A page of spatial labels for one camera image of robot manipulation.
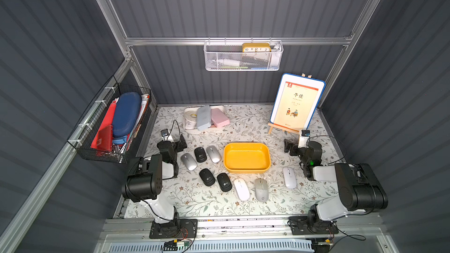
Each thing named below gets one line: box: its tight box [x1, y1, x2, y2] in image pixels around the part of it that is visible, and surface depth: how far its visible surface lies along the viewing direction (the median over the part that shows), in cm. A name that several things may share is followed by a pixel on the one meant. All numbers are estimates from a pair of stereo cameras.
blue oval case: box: [112, 91, 142, 137], surface depth 75 cm
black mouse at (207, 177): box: [199, 168, 216, 187], surface depth 88 cm
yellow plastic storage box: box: [223, 142, 272, 174], surface depth 98 cm
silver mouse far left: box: [180, 152, 198, 172], surface depth 96 cm
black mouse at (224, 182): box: [216, 172, 233, 193], surface depth 86 cm
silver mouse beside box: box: [206, 145, 222, 164], surface depth 98 cm
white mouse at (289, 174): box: [283, 166, 298, 190], surface depth 88 cm
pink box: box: [210, 107, 230, 128], surface depth 104 cm
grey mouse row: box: [254, 178, 269, 203], surface depth 83 cm
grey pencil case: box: [196, 104, 212, 131], surface depth 106 cm
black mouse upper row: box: [194, 146, 208, 163], surface depth 96 cm
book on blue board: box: [269, 73, 326, 131], surface depth 91 cm
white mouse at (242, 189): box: [233, 178, 251, 202], surface depth 84 cm
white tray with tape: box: [183, 104, 230, 131], surface depth 110 cm
